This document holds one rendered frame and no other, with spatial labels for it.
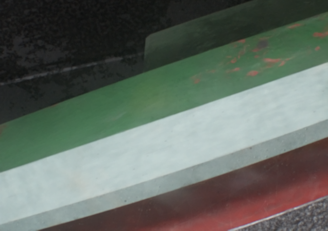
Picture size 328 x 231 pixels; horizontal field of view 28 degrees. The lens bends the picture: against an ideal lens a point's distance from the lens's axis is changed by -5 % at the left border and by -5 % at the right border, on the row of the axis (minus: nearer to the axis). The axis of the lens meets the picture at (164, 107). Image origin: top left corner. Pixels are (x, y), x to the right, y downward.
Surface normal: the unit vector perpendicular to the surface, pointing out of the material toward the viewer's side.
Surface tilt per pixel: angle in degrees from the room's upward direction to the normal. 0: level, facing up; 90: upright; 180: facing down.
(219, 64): 90
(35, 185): 90
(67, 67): 0
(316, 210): 1
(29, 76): 0
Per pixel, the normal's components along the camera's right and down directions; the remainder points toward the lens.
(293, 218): 0.00, 0.36
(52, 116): -0.34, -0.88
